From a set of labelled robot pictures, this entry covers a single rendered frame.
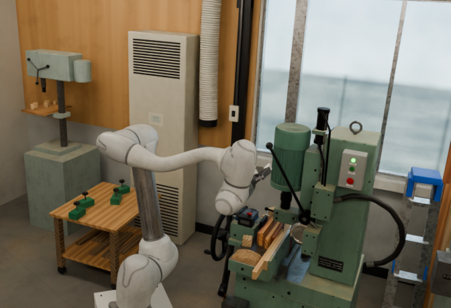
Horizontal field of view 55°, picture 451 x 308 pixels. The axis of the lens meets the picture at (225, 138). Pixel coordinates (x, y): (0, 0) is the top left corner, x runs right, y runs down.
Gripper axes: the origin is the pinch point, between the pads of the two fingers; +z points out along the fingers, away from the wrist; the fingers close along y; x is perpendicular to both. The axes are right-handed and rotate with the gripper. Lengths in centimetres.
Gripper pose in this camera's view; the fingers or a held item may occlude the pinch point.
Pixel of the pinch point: (261, 171)
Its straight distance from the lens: 200.1
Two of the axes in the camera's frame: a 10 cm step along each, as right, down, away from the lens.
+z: 4.2, -2.6, 8.7
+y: 7.8, -3.8, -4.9
